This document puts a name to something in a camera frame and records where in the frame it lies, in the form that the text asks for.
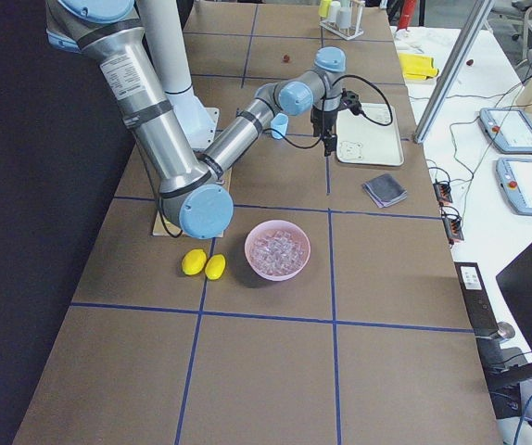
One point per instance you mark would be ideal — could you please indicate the far teach pendant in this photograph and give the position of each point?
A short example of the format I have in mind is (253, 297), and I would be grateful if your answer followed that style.
(509, 129)

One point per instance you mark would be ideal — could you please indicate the wooden cutting board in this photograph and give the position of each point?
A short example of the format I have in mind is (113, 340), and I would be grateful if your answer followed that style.
(159, 227)

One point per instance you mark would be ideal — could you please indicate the aluminium frame post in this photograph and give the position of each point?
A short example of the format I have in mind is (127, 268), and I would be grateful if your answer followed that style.
(463, 44)

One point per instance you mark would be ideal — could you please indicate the grey folded cloth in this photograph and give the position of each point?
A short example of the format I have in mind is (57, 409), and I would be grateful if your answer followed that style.
(385, 190)

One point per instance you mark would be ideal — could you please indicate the yellow cloth on desk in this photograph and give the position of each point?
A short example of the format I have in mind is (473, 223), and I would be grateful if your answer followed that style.
(417, 67)

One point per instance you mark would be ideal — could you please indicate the clear ice cubes pile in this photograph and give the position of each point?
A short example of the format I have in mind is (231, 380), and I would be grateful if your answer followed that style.
(277, 253)

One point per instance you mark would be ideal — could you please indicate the pink bowl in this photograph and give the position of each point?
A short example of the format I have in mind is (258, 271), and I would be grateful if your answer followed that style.
(271, 226)

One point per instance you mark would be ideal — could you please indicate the teach pendant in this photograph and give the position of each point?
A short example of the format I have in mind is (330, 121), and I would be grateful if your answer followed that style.
(515, 179)
(509, 129)

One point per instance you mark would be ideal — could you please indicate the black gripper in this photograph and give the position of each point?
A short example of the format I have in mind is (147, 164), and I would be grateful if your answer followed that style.
(320, 119)

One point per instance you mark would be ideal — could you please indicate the yellow lemon left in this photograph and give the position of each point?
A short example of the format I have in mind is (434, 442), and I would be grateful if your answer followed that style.
(194, 261)

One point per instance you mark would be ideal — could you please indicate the white upturned cup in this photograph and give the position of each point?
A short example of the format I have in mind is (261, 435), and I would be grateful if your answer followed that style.
(333, 10)

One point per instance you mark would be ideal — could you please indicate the cream bear serving tray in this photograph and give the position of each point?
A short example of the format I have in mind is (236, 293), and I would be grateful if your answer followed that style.
(360, 141)

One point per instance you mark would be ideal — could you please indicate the red fire extinguisher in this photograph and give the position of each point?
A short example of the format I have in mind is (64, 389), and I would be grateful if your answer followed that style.
(406, 14)

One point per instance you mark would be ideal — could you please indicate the yellow lemon right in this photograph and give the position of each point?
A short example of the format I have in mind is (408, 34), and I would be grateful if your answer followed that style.
(215, 267)

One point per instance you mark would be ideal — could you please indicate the yellow upturned cup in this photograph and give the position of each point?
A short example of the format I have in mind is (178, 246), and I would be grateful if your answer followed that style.
(323, 9)

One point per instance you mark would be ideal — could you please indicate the light blue plastic cup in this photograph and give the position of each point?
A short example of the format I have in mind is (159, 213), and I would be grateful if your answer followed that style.
(278, 126)

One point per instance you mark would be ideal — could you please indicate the white camera mast pole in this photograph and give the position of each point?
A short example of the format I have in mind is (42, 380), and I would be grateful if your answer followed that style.
(165, 40)

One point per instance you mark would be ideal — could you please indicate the white wire cup rack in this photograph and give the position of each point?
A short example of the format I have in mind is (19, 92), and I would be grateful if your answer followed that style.
(355, 29)

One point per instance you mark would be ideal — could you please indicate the grey upturned cup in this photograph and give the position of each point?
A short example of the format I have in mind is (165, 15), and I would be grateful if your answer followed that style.
(344, 18)

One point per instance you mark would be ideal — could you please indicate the near teach pendant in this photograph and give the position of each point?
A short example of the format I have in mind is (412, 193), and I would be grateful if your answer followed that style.
(515, 179)

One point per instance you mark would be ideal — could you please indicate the yellow lemon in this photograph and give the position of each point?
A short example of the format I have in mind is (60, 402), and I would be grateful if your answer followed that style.
(215, 267)
(194, 261)

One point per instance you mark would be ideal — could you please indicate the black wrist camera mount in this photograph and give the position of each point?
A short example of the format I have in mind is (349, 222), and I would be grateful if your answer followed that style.
(350, 101)

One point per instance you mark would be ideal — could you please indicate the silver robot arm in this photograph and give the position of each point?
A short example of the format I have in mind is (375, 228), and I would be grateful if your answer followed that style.
(139, 47)

